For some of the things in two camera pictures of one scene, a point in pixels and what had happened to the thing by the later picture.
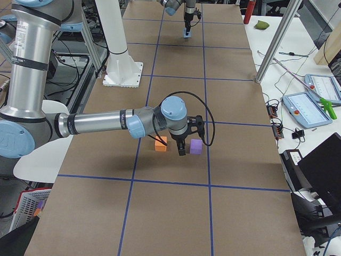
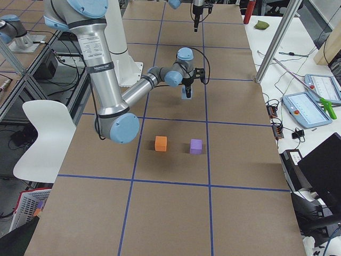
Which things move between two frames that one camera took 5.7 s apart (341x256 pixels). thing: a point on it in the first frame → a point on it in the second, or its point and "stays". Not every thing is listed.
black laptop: (322, 170) stays
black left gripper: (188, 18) → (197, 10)
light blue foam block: (184, 33) → (184, 93)
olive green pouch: (261, 25) stays
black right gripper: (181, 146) → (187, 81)
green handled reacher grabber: (327, 105) stays
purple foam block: (196, 146) stays
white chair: (43, 165) stays
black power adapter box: (289, 159) stays
